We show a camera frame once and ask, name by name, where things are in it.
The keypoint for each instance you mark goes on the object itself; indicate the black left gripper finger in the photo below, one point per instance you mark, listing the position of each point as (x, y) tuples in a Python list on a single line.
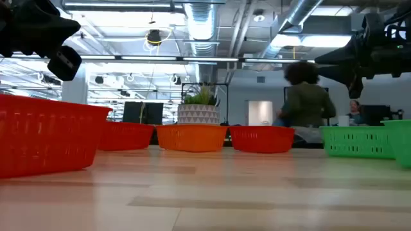
[(65, 63), (51, 29)]

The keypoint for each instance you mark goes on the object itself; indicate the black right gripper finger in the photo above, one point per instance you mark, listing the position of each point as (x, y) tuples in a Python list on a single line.
[(351, 77), (348, 54)]

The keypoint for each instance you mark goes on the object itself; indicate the green plastic basket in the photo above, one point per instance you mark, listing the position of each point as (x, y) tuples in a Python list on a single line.
[(403, 144), (353, 142)]

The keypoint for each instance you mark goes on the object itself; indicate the red plastic basket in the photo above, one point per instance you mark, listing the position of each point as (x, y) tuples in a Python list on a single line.
[(48, 138), (128, 136), (261, 139)]

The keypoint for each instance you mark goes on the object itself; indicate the white column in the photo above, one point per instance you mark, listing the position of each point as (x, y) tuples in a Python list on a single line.
[(74, 91)]

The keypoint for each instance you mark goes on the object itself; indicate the person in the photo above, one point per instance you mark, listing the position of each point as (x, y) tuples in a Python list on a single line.
[(354, 107), (305, 102)]

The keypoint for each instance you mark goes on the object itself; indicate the white cup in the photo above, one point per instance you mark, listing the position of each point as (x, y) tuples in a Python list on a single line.
[(343, 121)]

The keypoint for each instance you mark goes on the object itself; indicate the black computer monitor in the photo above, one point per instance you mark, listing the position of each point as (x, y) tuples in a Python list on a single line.
[(375, 115), (151, 113)]

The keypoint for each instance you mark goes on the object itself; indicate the long ceiling light strip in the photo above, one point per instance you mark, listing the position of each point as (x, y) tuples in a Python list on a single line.
[(147, 58)]

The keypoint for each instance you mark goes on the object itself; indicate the white door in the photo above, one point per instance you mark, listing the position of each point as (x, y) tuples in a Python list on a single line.
[(260, 112)]

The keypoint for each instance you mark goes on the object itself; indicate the succulent in patterned white pot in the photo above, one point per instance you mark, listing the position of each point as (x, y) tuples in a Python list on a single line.
[(198, 114)]

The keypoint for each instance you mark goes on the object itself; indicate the orange plastic basket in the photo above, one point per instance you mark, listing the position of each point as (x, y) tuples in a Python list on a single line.
[(191, 138)]

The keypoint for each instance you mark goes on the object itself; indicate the silver ventilation duct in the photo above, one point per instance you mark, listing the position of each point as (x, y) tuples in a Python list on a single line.
[(300, 11), (201, 22)]

